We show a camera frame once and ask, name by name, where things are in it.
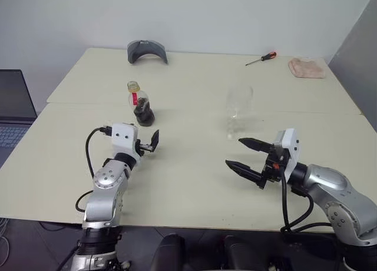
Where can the grey partition panel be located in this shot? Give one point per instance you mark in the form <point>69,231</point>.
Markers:
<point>359,67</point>

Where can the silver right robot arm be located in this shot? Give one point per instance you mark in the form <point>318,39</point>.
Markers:
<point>332,182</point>

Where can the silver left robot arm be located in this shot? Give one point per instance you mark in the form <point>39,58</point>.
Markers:
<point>106,179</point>

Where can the pink crumpled cloth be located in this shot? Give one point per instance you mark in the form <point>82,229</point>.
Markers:
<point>304,68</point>

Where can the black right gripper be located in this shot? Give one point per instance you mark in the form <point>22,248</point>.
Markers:
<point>272,165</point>

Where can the grey baseball cap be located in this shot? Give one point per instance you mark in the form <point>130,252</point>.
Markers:
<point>134,53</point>

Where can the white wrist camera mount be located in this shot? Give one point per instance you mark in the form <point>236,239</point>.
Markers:
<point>293,153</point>
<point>123,138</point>

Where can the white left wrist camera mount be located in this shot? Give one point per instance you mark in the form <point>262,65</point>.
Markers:
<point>123,138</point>

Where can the dark rounded shape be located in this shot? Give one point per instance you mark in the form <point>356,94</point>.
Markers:
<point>169,253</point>

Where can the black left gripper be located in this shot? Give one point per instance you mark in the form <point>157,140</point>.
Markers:
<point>144,148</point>

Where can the clear wine glass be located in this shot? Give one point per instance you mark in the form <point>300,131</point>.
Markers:
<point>240,103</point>

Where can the small bottle with dark liquid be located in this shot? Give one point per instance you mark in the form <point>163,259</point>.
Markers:
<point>143,113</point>

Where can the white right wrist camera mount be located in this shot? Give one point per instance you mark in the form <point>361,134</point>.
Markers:
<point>293,153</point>

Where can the dark grey laptop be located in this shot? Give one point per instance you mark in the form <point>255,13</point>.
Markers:
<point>13,97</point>

